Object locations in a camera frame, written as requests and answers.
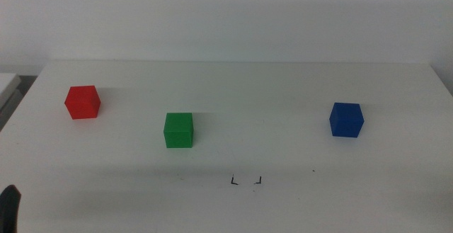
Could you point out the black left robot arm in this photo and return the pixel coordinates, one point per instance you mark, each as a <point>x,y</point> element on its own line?
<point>7,211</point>

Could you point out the green cube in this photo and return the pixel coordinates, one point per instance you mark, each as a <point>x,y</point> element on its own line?
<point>178,132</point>

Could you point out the red cube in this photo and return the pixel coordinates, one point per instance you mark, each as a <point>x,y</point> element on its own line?
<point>82,103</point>

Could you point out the blue cube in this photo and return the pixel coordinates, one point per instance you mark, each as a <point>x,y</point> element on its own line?
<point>346,121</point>

